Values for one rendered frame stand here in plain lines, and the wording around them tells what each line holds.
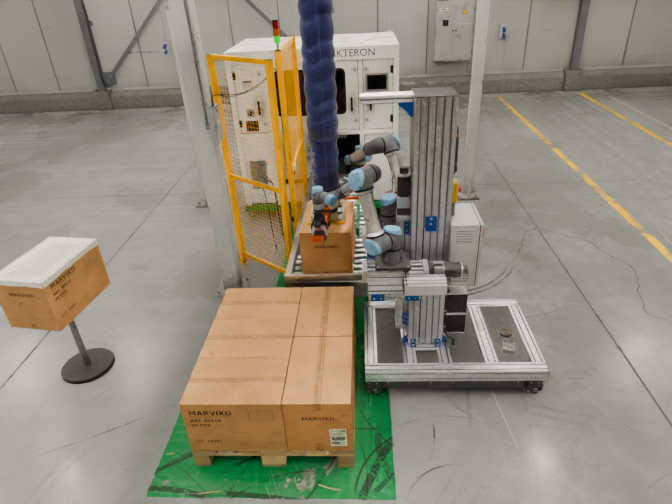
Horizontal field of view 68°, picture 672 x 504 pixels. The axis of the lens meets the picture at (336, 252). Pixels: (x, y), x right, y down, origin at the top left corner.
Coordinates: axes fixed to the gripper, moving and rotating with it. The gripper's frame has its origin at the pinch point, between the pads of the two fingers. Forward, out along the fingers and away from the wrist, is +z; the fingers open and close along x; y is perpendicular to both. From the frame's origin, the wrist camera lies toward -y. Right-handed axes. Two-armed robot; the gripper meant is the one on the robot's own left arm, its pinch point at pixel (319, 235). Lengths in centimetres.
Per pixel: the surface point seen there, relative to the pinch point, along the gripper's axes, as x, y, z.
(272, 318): 35, -23, 54
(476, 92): -157, 309, -26
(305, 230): 15.3, 34.4, 13.6
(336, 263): -8, 30, 41
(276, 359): 24, -66, 54
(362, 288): -28, 24, 60
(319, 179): 4, 51, -21
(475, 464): -100, -98, 107
